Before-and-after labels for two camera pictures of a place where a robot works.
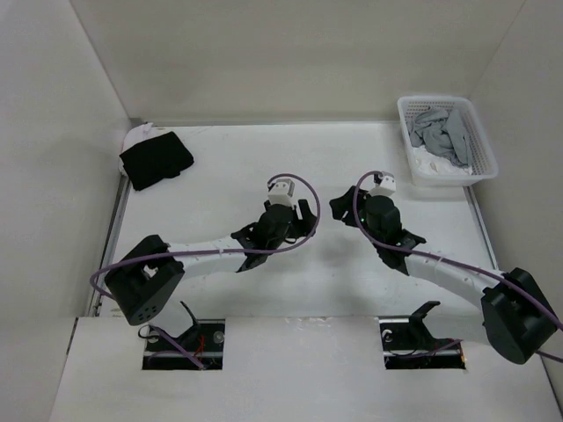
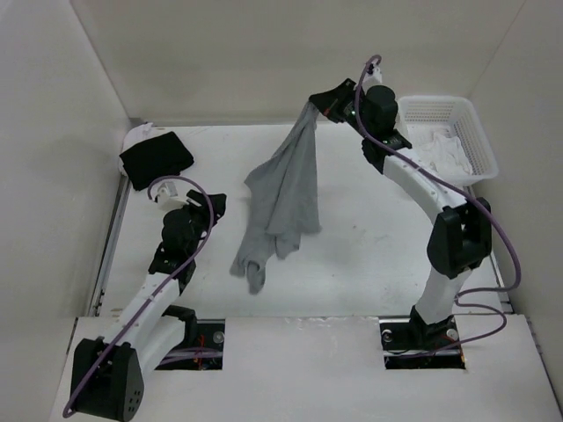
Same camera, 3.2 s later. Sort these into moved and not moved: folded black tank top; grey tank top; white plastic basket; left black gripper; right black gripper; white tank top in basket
Moved: grey tank top; left black gripper; right black gripper
Not moved: folded black tank top; white tank top in basket; white plastic basket
